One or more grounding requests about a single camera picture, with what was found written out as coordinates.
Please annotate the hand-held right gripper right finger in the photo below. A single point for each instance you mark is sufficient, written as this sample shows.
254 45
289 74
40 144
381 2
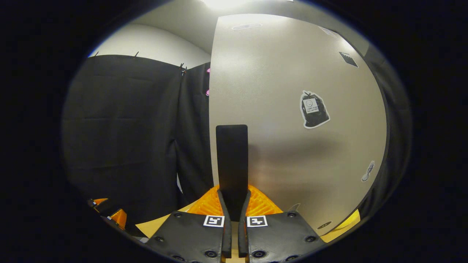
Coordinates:
281 237

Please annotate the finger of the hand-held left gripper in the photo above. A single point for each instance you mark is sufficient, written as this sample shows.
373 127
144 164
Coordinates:
99 201
119 218

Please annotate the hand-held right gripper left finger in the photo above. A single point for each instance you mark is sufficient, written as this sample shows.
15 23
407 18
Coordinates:
190 237

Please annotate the grey cabinet door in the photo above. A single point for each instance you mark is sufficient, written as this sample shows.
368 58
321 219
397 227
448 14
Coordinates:
285 73

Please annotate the yellow round sponge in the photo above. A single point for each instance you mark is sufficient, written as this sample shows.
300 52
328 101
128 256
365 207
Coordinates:
349 220

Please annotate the black backdrop cloth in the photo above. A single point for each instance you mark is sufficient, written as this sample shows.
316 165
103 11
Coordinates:
120 128

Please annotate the bright ceiling light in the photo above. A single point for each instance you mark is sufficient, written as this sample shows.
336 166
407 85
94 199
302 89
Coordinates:
226 3

